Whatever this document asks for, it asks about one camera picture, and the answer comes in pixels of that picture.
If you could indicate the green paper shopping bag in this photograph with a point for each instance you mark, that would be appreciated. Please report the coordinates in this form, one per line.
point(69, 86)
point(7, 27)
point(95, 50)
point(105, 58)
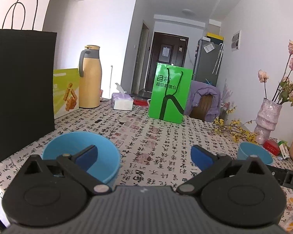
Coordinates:
point(170, 92)

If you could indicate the pink glass vase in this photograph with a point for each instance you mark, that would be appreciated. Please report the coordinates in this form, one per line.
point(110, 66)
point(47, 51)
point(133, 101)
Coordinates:
point(266, 120)

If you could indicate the dark entrance door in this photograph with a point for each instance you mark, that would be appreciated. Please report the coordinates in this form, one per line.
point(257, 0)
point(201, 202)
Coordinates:
point(166, 48)

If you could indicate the wooden chair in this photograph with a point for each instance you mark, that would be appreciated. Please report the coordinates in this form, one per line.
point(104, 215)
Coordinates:
point(206, 110)

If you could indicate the wall vent panel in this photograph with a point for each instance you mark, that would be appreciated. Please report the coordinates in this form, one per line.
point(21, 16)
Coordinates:
point(235, 41)

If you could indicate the purple jacket on chair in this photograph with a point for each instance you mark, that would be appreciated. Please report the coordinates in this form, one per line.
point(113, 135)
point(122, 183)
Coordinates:
point(196, 92)

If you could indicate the green white small box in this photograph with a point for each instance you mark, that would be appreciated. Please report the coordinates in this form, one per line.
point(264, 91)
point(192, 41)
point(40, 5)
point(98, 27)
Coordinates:
point(283, 149)

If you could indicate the ceiling lamp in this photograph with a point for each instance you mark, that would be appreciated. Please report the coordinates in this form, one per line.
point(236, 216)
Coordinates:
point(188, 12)

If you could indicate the purple tissue pack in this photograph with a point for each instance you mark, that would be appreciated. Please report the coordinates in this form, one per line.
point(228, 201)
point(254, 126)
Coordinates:
point(121, 100)

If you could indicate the red small box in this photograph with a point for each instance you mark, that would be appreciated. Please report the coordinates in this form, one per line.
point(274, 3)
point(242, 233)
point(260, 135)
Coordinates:
point(272, 147)

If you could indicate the yellow-green snack box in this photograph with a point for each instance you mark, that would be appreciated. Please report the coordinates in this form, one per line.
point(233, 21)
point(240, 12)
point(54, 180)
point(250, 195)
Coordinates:
point(65, 91)

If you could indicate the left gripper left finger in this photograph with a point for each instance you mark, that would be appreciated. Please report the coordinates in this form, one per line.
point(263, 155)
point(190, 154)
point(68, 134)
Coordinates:
point(75, 167)

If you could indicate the yellow thermos jug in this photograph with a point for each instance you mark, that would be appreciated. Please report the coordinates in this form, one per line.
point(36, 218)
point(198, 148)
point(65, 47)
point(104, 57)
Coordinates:
point(90, 71)

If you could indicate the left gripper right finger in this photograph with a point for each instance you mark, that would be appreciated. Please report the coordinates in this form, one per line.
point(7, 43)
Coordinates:
point(212, 168)

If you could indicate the blue bowl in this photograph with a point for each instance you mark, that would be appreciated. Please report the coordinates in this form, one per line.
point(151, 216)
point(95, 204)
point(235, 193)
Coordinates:
point(247, 149)
point(107, 165)

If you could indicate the black paper shopping bag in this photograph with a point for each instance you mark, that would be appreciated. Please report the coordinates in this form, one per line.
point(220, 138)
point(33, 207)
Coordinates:
point(26, 88)

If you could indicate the yellow flower branch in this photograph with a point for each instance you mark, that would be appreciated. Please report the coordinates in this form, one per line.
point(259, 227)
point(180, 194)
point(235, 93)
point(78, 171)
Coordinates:
point(234, 128)

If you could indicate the yellow box on fridge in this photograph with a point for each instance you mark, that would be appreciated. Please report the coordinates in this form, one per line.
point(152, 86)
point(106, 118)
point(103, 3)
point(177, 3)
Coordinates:
point(215, 36)

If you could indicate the grey refrigerator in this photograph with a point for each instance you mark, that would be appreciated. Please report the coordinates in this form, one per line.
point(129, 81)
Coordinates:
point(208, 60)

